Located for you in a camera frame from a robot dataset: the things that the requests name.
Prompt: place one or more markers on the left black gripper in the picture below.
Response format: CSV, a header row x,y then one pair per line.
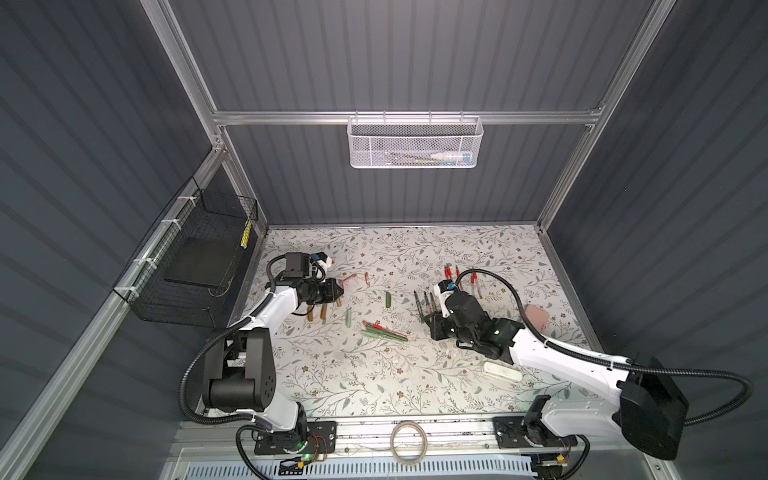
x,y
324,291

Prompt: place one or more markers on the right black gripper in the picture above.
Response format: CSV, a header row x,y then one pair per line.
x,y
441,324

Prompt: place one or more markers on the dark green marker pen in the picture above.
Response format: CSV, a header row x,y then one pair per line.
x,y
418,306

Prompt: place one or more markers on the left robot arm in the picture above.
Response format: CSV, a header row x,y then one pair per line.
x,y
239,371

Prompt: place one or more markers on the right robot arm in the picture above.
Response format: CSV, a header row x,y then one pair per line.
x,y
637,398

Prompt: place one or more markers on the white rectangular eraser box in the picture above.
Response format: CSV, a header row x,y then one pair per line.
x,y
501,372

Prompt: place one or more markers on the pink pencil case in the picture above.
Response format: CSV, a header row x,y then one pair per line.
x,y
537,317

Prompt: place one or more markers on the floral table mat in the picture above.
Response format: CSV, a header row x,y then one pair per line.
x,y
334,371

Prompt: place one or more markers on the roll of clear tape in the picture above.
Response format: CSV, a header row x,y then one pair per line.
x,y
408,443

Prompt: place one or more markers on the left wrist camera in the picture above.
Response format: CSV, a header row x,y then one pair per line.
x,y
322,260

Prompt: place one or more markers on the black wire basket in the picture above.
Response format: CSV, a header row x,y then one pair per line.
x,y
192,273

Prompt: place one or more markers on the white wire mesh basket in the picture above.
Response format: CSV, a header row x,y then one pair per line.
x,y
414,142

